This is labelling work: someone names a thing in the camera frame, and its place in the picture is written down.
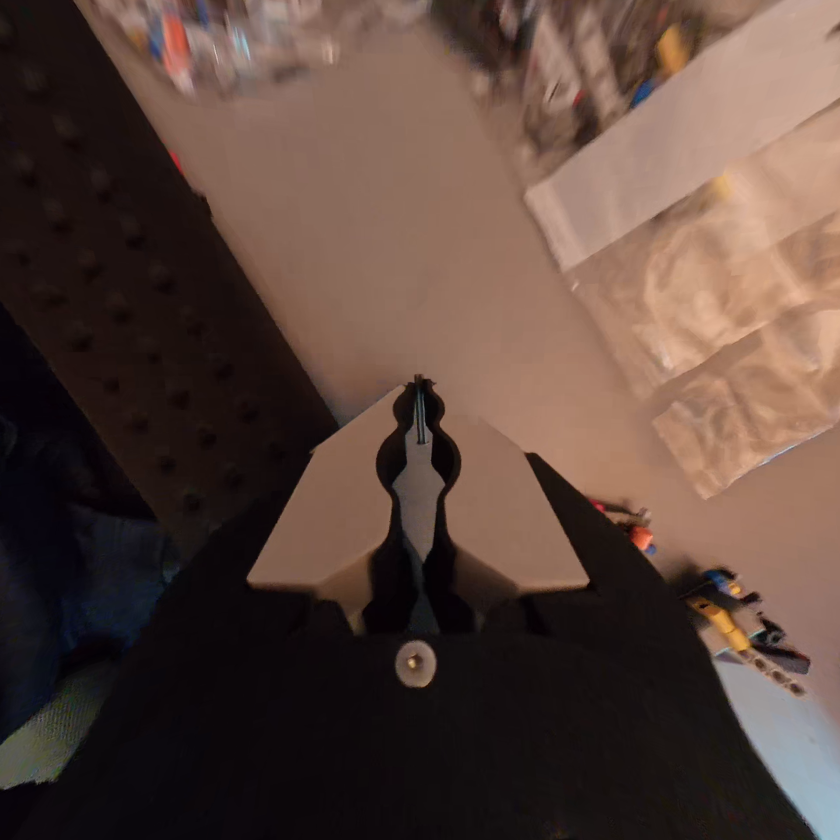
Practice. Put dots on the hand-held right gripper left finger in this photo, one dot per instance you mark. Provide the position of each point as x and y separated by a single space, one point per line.
308 525

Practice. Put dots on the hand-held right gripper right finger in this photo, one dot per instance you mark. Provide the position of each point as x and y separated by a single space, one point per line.
518 525

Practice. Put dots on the dark grey lego axle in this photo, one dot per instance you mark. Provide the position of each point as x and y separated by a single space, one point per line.
420 410

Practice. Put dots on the red and black lego assembly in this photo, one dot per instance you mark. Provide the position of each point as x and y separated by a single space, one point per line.
630 525

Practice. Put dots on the blue and black lego piece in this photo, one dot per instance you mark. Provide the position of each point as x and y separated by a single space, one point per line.
741 623

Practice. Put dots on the red lego pin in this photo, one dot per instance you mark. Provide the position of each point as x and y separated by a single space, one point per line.
174 161

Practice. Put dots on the person's leg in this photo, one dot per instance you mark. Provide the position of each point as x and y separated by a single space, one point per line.
52 525

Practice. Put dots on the dark perforated panel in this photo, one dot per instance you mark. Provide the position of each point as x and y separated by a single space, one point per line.
98 262

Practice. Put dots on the small open parts bag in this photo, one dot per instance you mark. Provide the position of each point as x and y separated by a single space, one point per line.
197 39

